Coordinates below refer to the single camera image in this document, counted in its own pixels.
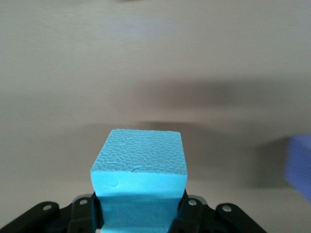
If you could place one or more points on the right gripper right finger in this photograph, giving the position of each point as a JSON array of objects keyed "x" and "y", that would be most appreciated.
[{"x": 206, "y": 218}]

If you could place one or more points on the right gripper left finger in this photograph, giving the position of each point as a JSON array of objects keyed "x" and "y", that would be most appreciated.
[{"x": 60, "y": 218}]

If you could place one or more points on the light blue foam block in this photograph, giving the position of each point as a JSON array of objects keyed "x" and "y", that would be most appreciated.
[{"x": 141, "y": 165}]

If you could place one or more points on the purple foam block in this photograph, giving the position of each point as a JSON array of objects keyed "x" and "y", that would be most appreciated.
[{"x": 298, "y": 165}]

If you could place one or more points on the brown paper table cover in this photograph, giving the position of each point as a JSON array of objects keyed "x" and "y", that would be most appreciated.
[{"x": 97, "y": 72}]

